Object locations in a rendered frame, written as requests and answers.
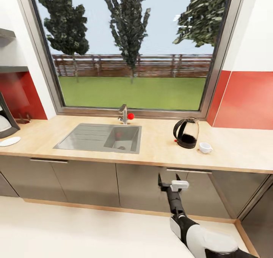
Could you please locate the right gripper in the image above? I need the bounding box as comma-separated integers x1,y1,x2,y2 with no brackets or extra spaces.
158,173,182,203

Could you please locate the coffee cup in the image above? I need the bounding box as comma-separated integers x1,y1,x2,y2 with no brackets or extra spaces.
199,142,213,153

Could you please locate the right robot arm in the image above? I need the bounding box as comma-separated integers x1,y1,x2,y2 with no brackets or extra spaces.
158,173,258,258

